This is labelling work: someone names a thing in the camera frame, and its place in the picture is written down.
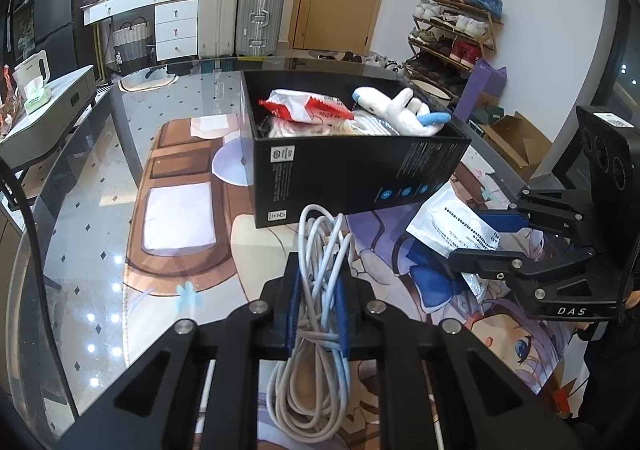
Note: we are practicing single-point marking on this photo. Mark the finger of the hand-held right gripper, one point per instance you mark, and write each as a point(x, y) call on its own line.
point(490, 261)
point(502, 221)

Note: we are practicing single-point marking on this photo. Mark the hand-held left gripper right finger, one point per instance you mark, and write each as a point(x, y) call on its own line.
point(343, 325)

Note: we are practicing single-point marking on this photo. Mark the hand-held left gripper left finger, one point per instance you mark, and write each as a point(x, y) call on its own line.
point(293, 320)

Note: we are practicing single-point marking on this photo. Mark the white medicine packet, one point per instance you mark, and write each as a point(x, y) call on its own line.
point(445, 220)

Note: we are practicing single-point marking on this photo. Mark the black cardboard box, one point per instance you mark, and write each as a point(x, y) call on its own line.
point(325, 180)

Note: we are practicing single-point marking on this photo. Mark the white plush toy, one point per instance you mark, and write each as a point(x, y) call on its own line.
point(400, 112)

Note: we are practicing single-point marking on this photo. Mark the red-edged snack packet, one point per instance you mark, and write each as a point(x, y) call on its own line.
point(295, 105)

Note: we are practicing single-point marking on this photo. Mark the open cardboard box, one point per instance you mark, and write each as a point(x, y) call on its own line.
point(520, 140)

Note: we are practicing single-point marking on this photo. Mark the dark labelled box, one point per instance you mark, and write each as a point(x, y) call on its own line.
point(482, 122)

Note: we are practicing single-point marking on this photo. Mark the purple yoga mat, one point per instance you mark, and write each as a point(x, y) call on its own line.
point(482, 90)

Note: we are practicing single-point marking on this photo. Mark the dark window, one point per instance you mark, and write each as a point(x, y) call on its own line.
point(625, 55)

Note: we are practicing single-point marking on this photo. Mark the white pot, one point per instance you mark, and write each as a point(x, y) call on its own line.
point(430, 89)

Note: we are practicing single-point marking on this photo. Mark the printed anime table mat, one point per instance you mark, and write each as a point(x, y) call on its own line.
point(175, 210)

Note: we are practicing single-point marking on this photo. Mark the person's dark clothing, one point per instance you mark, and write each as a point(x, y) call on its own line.
point(610, 370)

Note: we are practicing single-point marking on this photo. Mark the wooden shoe rack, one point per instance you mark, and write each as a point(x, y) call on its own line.
point(492, 37)

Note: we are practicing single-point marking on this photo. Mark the rows of shoes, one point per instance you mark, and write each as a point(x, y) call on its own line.
point(460, 25)

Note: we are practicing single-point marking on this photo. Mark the pile of floor shoes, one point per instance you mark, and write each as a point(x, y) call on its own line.
point(360, 60)

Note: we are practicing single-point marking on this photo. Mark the blue bag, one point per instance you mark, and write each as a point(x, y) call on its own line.
point(487, 4)

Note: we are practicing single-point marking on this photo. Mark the black bottle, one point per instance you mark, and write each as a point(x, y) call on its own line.
point(153, 55)

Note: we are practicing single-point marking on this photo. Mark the silver suitcase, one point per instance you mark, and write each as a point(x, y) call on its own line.
point(260, 15)

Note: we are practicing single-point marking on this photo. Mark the white suitcase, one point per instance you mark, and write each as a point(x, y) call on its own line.
point(218, 15)

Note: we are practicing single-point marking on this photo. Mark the white desk with drawers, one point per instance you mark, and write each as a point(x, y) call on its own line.
point(175, 25)

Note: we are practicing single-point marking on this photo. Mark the woven basket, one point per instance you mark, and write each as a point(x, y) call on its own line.
point(131, 45)

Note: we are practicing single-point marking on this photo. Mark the grey side table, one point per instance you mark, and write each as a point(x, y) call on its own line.
point(55, 105)

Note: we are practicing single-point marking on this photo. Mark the green tissue pack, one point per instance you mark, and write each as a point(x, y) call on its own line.
point(39, 97)

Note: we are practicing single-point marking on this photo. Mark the white kettle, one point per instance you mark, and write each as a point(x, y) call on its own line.
point(31, 70)

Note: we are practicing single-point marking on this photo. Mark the red snack bag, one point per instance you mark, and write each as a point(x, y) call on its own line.
point(7, 97)

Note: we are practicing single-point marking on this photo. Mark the black refrigerator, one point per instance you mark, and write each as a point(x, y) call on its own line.
point(65, 5)

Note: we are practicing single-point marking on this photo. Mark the black glass cabinet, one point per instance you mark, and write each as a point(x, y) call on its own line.
point(20, 25)

